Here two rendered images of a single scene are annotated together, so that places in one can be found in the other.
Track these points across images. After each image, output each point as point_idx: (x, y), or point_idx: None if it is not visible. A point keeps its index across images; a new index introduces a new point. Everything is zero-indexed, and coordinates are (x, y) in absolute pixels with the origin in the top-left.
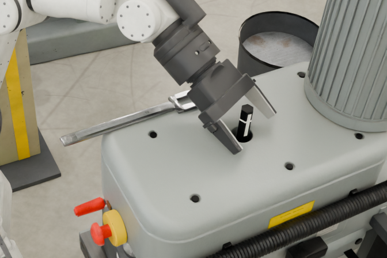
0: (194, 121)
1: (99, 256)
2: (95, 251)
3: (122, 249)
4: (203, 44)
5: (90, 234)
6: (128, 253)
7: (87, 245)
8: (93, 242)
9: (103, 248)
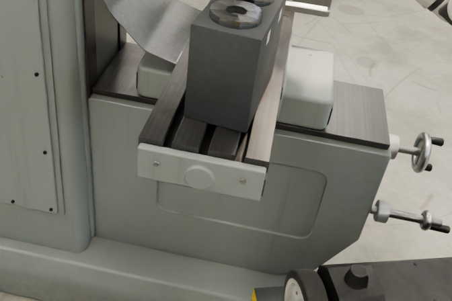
0: None
1: (262, 125)
2: (264, 132)
3: (273, 3)
4: None
5: (253, 152)
6: None
7: (268, 144)
8: (257, 142)
9: (243, 144)
